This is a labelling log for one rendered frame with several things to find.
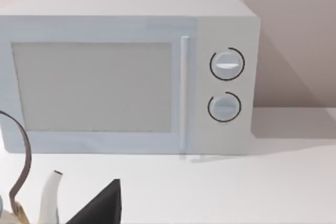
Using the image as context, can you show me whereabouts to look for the pale microwave door handle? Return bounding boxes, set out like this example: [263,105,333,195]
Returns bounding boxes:
[180,35,190,154]

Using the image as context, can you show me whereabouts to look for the white teapot with brown handle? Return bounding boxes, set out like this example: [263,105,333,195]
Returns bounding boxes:
[0,111,64,224]

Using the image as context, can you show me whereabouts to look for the pale microwave door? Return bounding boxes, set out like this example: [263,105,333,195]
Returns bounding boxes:
[0,15,198,154]

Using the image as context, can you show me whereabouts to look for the large pale microwave knob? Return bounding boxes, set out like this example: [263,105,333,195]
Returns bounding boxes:
[212,51,242,78]

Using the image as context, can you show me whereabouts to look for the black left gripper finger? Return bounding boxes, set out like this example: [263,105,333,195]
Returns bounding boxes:
[66,178,121,224]

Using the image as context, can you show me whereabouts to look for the small pale microwave knob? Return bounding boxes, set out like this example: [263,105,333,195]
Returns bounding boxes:
[209,95,238,120]

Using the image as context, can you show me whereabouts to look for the pale microwave oven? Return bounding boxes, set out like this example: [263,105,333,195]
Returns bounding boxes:
[0,0,261,156]

